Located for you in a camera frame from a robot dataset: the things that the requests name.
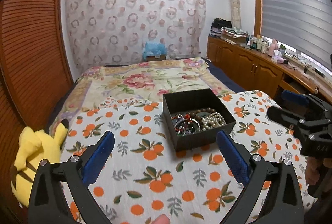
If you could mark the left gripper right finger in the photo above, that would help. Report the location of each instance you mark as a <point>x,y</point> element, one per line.
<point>283,202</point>

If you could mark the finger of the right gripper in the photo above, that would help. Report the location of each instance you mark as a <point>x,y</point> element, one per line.
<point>293,99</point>
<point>284,117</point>

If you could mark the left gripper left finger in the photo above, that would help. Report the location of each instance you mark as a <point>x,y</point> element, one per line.
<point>47,203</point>

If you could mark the silver bangle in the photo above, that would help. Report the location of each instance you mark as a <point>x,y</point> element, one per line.
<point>187,126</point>

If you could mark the black jewelry box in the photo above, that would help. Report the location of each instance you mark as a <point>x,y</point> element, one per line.
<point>203,106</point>

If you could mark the right hand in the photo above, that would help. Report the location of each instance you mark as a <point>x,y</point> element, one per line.
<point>312,175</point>

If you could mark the left hand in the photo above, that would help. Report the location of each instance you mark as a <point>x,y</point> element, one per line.
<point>162,219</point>

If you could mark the wooden sideboard cabinet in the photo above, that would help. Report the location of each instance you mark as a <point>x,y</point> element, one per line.
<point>253,70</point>

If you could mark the pink tissue box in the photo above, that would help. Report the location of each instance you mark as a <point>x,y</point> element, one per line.
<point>277,57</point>

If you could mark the bottles and toiletries cluster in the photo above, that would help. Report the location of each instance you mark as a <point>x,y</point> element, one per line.
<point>265,45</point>

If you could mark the yellow plush toy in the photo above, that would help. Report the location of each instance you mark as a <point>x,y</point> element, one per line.
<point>33,147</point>

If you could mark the grey window blind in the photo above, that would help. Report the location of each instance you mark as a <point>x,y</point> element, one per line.
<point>302,24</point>

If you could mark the stack of folded clothes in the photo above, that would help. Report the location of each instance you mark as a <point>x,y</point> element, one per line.
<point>223,29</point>

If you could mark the orange print bed cover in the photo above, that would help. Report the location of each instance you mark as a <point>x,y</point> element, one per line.
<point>145,177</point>

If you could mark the wooden louvered wardrobe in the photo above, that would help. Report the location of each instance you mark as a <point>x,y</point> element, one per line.
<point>35,75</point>

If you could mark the blue bag on box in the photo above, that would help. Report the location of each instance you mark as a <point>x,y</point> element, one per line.
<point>154,49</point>

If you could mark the floral quilt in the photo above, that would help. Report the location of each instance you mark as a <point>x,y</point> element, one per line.
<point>146,81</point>

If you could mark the patterned sheer curtain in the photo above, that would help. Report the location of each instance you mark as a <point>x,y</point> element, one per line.
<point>114,32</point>

